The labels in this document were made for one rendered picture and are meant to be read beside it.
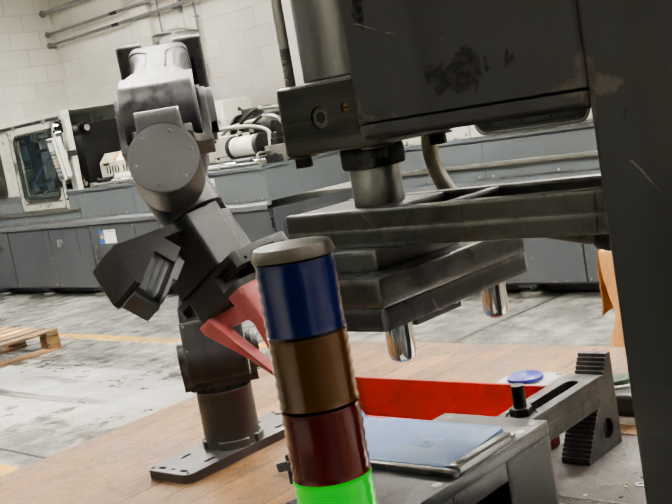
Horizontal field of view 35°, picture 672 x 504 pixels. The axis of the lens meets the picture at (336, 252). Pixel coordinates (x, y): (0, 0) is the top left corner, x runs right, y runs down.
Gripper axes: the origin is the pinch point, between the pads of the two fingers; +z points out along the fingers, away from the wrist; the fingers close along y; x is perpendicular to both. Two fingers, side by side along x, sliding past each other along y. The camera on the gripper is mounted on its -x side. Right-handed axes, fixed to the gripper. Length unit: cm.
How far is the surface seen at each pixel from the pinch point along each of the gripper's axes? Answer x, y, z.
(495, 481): -0.4, 12.2, 17.0
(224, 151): 503, -504, -236
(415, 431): 1.4, 6.3, 10.9
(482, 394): 23.0, -4.6, 12.1
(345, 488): -27.0, 29.3, 10.4
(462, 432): 2.0, 10.0, 12.9
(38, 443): 176, -380, -72
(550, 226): -4.4, 31.7, 4.9
